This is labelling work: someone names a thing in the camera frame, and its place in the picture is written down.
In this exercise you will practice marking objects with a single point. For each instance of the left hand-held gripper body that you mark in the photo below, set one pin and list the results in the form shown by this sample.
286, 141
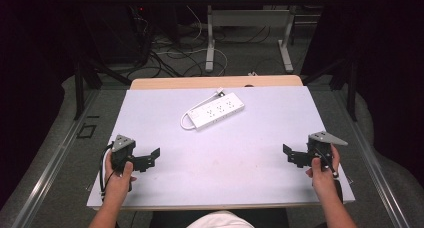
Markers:
122, 150

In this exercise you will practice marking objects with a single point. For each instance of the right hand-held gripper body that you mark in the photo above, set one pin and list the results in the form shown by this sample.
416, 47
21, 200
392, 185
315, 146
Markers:
319, 149

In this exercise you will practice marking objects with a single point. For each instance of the white power strip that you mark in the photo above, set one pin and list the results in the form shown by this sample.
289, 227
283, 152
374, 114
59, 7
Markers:
216, 113

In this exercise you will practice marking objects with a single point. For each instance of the person's right hand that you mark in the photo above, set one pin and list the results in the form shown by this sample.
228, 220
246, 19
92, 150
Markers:
325, 181

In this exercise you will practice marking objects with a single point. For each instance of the person's left hand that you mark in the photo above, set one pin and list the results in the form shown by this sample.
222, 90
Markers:
116, 184

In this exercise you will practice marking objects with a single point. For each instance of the person's dark pants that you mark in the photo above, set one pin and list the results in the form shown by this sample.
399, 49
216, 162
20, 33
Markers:
270, 218

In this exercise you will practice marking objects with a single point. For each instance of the white table mat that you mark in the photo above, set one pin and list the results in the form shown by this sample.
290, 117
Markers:
216, 161

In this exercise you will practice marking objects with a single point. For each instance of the black metal stand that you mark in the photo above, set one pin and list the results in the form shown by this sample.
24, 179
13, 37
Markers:
351, 88
79, 88

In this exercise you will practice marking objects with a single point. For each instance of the person's white shirt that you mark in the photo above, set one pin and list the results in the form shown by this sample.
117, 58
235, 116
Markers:
221, 221

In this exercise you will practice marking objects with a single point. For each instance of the dark curtain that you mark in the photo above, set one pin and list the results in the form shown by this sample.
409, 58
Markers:
390, 71
30, 71

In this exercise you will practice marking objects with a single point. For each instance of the black computer tower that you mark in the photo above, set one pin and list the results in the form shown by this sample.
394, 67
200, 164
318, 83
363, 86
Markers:
110, 34

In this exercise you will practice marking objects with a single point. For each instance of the white-framed desk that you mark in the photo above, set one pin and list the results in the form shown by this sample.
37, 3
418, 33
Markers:
248, 18

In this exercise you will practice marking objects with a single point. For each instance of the black floor socket frame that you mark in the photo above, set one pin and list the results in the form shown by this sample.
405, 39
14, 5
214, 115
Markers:
86, 130

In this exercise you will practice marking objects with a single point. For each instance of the aluminium floor rail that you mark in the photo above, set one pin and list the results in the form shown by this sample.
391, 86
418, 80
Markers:
50, 169
376, 174

